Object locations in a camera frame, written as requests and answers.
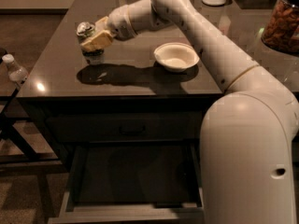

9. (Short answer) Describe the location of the clear plastic water bottle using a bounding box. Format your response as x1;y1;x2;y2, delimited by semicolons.
2;54;29;90

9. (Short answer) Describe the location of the closed top left drawer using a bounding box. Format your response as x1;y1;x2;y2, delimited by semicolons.
46;112;202;143

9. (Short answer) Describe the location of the open middle drawer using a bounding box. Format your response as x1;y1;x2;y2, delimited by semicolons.
48;142;204;224

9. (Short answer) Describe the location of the green white 7up can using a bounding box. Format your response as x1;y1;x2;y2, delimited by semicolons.
76;21;104;65

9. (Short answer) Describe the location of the white paper bowl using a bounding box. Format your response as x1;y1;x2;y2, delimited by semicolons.
153;42;200;73

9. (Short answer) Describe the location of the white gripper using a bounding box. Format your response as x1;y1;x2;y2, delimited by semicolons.
80;5;136;52

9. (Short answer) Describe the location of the dark side table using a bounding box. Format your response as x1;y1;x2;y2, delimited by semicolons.
0;47;60;165

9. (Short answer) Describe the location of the jar of brown snacks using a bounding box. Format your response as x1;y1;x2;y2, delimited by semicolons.
262;0;299;53

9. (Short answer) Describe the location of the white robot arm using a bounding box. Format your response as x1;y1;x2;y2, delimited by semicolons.
80;0;299;224

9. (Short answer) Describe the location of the dark counter cabinet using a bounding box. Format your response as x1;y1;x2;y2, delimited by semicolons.
15;0;299;185

